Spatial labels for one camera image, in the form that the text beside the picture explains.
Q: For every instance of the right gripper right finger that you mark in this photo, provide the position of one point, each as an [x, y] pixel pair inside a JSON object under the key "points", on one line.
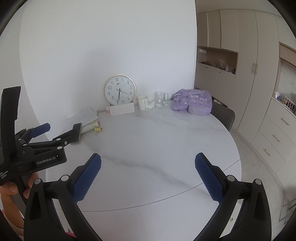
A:
{"points": [[253, 221]]}

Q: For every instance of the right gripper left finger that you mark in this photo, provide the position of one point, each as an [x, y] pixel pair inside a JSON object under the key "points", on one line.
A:
{"points": [[41, 219]]}

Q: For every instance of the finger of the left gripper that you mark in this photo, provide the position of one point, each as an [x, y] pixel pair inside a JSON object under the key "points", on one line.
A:
{"points": [[39, 130]]}

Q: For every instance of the white paper stack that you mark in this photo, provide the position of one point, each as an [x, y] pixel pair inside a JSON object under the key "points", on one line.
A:
{"points": [[87, 118]]}

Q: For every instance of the yellow binder clip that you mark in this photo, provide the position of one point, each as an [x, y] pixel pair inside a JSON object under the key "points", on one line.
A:
{"points": [[97, 130]]}

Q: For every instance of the small pink-capped bottle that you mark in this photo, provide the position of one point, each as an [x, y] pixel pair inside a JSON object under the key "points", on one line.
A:
{"points": [[107, 110]]}

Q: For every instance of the white rectangular box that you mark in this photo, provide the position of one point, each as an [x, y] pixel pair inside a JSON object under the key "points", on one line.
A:
{"points": [[121, 109]]}

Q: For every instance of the beige drawer cabinet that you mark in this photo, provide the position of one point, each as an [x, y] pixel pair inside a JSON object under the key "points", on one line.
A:
{"points": [[275, 139]]}

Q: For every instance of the white mug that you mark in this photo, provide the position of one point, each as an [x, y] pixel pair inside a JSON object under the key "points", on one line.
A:
{"points": [[142, 102]]}

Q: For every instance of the dark grey chair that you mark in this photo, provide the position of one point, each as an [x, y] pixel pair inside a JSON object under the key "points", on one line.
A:
{"points": [[225, 115]]}

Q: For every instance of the clear glass mug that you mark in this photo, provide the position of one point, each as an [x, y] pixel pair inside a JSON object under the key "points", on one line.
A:
{"points": [[161, 99]]}

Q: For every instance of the purple backpack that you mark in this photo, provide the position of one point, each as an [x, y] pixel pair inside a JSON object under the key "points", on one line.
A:
{"points": [[193, 101]]}

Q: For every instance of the tall beige wardrobe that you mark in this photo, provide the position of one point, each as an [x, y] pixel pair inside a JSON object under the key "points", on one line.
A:
{"points": [[237, 62]]}

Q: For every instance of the round white wall clock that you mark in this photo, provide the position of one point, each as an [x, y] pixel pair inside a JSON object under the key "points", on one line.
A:
{"points": [[120, 89]]}

